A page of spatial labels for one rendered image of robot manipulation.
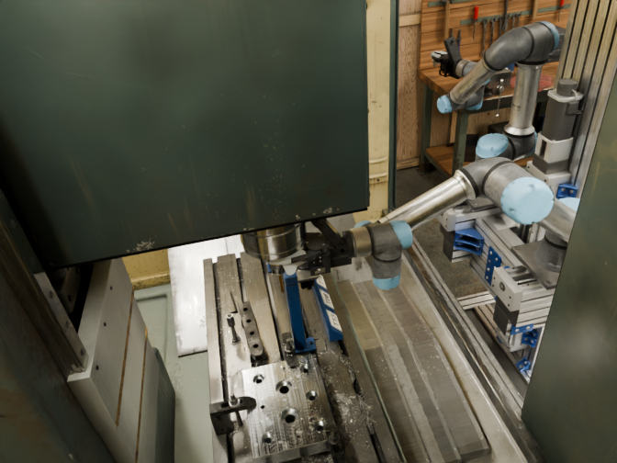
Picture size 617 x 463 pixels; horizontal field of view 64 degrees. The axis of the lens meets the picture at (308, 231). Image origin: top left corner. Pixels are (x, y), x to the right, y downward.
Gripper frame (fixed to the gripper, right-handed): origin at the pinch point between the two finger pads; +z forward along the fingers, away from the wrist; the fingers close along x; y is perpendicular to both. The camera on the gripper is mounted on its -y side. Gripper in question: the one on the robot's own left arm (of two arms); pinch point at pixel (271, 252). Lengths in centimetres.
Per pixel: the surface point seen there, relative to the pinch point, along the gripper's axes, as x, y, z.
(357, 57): -12, -48, -19
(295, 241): -6.8, -7.0, -5.3
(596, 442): -45, 38, -66
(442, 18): 262, 19, -162
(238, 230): -12.5, -16.7, 6.6
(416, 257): 60, 64, -65
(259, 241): -7.1, -9.0, 2.6
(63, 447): -34, 11, 46
